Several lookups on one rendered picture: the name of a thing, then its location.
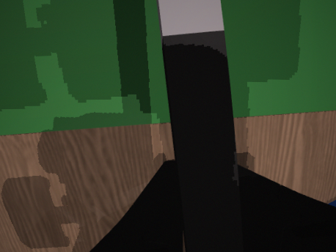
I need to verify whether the green flat mat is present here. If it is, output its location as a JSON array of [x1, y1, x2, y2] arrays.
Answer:
[[0, 0, 336, 136]]

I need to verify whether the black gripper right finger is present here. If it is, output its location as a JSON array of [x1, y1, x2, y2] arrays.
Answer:
[[238, 165, 336, 252]]

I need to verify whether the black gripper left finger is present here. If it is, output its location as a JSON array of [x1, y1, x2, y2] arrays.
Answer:
[[91, 160, 183, 252]]

